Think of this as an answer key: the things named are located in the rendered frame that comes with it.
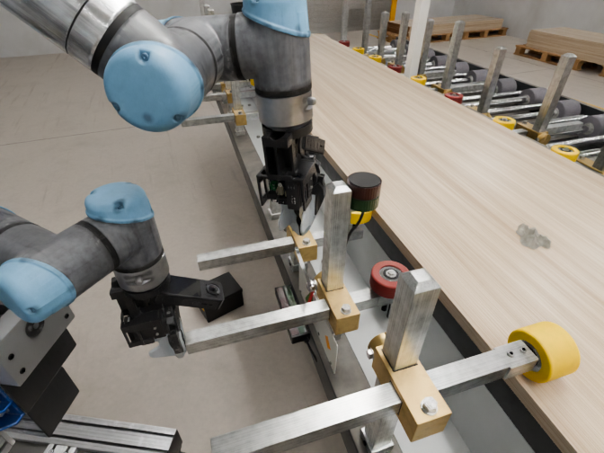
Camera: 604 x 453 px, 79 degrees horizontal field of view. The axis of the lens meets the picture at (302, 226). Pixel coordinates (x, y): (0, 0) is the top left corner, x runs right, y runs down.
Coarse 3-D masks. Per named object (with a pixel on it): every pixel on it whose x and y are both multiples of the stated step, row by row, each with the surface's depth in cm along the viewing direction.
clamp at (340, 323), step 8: (320, 272) 80; (320, 280) 77; (320, 288) 77; (344, 288) 76; (320, 296) 78; (328, 296) 74; (336, 296) 74; (344, 296) 74; (328, 304) 73; (336, 304) 72; (352, 304) 72; (336, 312) 71; (352, 312) 71; (328, 320) 75; (336, 320) 70; (344, 320) 70; (352, 320) 71; (336, 328) 71; (344, 328) 72; (352, 328) 73
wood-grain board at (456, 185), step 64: (320, 64) 214; (320, 128) 137; (384, 128) 137; (448, 128) 137; (384, 192) 100; (448, 192) 100; (512, 192) 100; (576, 192) 100; (448, 256) 79; (512, 256) 79; (576, 256) 79; (512, 320) 65; (576, 320) 65; (512, 384) 57; (576, 384) 56; (576, 448) 49
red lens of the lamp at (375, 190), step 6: (348, 180) 63; (354, 186) 62; (378, 186) 62; (354, 192) 62; (360, 192) 62; (366, 192) 61; (372, 192) 62; (378, 192) 63; (354, 198) 63; (360, 198) 62; (366, 198) 62; (372, 198) 62
